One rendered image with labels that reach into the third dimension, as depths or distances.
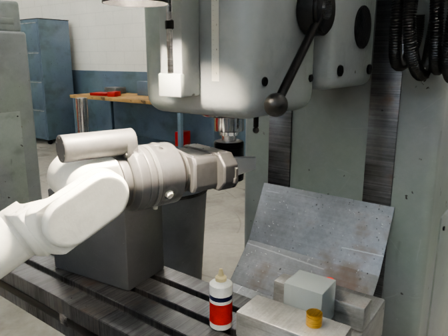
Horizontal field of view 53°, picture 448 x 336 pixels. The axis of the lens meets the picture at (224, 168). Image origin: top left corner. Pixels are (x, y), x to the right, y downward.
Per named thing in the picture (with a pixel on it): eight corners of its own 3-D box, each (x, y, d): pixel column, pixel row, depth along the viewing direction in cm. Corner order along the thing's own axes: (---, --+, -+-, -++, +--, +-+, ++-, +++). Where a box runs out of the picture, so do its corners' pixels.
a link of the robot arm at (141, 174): (161, 216, 60) (77, 236, 53) (125, 193, 68) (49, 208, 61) (161, 133, 57) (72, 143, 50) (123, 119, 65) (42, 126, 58)
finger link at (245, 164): (253, 172, 71) (221, 178, 68) (253, 152, 71) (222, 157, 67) (259, 174, 70) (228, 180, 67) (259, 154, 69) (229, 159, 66)
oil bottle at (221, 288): (223, 334, 77) (223, 275, 75) (205, 326, 80) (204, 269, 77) (237, 323, 80) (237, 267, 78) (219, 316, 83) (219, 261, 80)
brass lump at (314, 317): (318, 331, 59) (319, 319, 59) (303, 325, 61) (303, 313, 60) (324, 323, 61) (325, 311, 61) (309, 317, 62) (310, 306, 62)
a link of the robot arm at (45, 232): (139, 203, 56) (44, 273, 50) (109, 184, 63) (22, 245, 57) (117, 161, 53) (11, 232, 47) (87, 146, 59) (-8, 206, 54)
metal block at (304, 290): (320, 333, 64) (322, 294, 62) (282, 319, 67) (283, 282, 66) (334, 315, 68) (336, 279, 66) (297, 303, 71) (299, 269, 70)
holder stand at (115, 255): (128, 292, 91) (123, 198, 86) (54, 267, 102) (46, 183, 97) (165, 269, 101) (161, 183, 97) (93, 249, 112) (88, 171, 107)
